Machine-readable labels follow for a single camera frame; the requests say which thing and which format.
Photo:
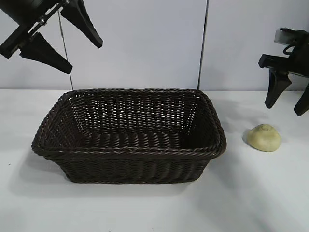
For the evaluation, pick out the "dark brown wicker basket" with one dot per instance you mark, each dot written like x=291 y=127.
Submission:
x=130 y=149

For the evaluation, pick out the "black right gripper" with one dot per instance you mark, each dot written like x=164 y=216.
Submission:
x=299 y=62

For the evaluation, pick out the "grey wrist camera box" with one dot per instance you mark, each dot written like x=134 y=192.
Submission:
x=282 y=38

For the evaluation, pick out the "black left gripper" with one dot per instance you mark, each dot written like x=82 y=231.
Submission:
x=14 y=14

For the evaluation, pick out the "pale yellow egg yolk pastry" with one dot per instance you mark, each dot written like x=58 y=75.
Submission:
x=264 y=140

